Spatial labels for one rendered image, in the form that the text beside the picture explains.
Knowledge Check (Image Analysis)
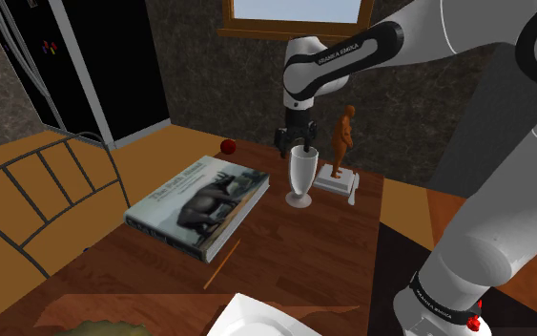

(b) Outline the large book with animal cover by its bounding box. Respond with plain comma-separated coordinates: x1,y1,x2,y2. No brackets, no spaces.
122,155,272,264

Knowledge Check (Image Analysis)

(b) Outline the orange pencil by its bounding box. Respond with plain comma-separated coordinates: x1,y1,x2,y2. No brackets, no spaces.
202,238,242,291

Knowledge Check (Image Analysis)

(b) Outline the white spoon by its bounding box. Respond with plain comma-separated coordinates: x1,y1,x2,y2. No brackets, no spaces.
347,173,361,206

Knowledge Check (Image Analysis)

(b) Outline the dark robot stand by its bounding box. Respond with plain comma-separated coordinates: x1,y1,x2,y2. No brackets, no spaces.
366,221,537,336

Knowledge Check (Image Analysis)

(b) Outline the black fridge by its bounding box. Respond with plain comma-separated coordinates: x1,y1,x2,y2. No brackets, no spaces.
0,0,173,151

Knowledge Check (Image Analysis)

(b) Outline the green lumpy thing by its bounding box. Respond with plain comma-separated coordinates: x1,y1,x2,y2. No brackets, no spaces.
57,318,154,336

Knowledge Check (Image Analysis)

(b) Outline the white flat box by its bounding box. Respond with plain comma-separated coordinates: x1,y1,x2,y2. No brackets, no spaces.
312,162,361,198

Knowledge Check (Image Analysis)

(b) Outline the brown human figure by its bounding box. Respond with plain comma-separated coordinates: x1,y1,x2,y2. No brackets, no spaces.
331,104,357,180

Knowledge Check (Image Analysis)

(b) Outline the brown wooden table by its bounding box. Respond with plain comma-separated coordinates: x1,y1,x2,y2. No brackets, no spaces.
0,137,386,336

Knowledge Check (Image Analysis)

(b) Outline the wooden framed window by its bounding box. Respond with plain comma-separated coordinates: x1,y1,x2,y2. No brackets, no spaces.
216,0,377,44

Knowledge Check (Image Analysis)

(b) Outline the red apple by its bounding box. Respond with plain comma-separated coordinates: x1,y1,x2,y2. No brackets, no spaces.
219,138,238,157

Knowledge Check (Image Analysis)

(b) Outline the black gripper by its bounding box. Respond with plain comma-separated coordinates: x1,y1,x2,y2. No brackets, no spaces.
274,107,319,159

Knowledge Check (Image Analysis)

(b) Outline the dark metal frame chair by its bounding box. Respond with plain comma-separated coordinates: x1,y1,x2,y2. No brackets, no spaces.
0,131,133,280

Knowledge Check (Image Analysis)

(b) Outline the white footed glass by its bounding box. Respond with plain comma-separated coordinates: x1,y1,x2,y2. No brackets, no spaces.
284,144,320,209

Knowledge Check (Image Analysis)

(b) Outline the white plate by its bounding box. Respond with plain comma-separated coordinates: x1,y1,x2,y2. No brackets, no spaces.
205,292,323,336

